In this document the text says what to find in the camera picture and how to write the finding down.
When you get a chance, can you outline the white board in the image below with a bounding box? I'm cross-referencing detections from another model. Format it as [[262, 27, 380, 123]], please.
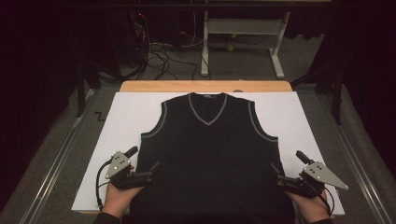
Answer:
[[71, 91, 346, 217]]

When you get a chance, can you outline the metal floor rail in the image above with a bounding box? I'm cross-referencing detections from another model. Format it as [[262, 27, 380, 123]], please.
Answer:
[[316, 92, 396, 224], [18, 88, 96, 224]]

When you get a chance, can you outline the person's left hand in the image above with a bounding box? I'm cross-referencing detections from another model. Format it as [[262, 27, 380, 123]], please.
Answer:
[[101, 182, 146, 219]]

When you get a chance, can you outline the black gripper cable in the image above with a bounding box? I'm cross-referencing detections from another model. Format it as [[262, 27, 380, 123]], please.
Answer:
[[306, 181, 336, 217], [94, 160, 113, 211]]

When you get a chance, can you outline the person's right hand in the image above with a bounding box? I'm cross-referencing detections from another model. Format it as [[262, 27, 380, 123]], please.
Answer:
[[284, 189, 332, 224]]

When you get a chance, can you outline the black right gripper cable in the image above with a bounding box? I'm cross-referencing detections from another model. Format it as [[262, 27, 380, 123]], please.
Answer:
[[306, 181, 336, 217]]

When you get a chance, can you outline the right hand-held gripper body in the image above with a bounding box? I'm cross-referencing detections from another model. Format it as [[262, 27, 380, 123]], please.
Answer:
[[276, 161, 349, 200]]

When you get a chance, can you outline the tangle of floor cables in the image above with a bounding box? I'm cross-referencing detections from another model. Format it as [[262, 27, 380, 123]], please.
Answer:
[[132, 11, 201, 82]]

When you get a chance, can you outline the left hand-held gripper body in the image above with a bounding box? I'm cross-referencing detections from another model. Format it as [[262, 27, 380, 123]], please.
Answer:
[[105, 150, 154, 191]]

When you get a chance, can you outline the black knitted vest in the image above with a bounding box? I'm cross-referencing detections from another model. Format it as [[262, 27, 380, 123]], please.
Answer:
[[129, 91, 295, 224]]

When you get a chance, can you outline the wooden table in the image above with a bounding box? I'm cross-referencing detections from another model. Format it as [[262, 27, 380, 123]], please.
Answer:
[[119, 79, 294, 93]]

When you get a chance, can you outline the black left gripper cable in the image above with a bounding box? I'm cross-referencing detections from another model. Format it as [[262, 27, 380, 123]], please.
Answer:
[[94, 160, 113, 211]]

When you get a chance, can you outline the white metal desk frame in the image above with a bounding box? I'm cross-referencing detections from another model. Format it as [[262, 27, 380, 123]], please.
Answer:
[[200, 10, 291, 79]]

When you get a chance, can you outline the black metal stand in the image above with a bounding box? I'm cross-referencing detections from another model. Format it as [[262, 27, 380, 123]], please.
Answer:
[[75, 59, 124, 119], [290, 60, 345, 126]]

